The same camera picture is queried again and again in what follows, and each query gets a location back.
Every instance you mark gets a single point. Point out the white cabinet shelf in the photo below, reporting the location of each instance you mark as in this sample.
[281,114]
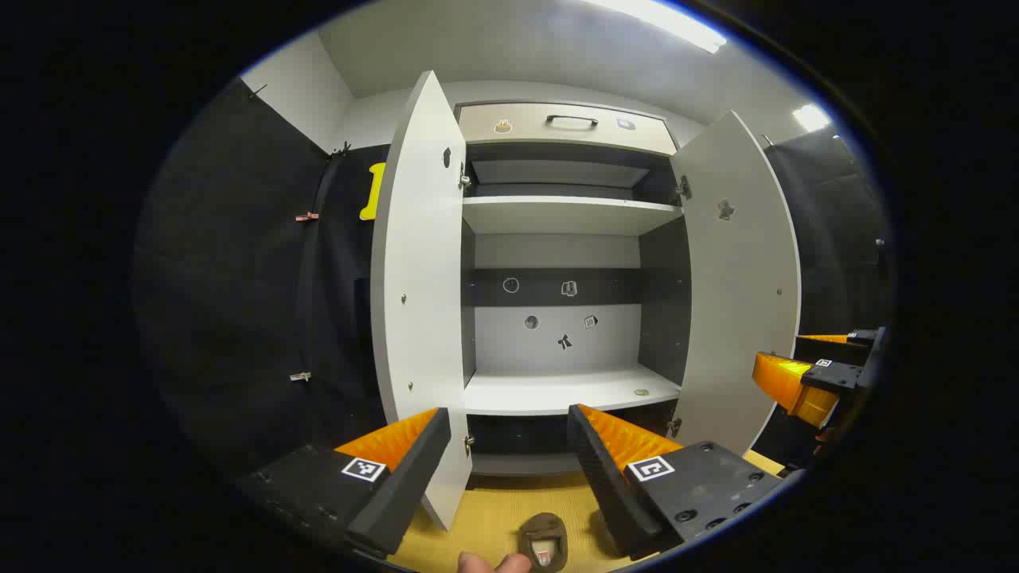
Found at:
[557,391]
[557,215]

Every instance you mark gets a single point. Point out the ceiling light strip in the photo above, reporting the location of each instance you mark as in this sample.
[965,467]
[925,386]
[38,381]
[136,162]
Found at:
[812,118]

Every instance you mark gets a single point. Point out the white shoe cabinet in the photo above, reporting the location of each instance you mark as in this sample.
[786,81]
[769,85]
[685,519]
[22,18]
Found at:
[557,342]

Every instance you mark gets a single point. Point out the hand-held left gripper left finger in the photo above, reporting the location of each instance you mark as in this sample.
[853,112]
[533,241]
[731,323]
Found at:
[402,485]

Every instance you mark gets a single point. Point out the beige cabinet drawer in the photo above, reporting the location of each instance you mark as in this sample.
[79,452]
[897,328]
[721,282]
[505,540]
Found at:
[517,126]

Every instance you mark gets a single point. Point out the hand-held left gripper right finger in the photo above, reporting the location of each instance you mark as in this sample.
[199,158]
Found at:
[605,485]

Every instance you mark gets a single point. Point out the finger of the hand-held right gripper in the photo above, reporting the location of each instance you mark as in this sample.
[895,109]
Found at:
[788,382]
[836,352]

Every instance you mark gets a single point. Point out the brown suede shoe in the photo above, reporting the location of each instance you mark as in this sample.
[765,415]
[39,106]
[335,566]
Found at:
[543,541]

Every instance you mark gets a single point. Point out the black backdrop cloth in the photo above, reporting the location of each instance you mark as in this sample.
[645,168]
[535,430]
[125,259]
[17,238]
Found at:
[239,278]
[836,239]

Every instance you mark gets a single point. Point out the white cabinet door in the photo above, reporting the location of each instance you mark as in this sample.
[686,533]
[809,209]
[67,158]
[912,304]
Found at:
[740,302]
[418,278]

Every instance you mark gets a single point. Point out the black binder clip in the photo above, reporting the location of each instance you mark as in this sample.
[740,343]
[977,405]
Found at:
[341,149]

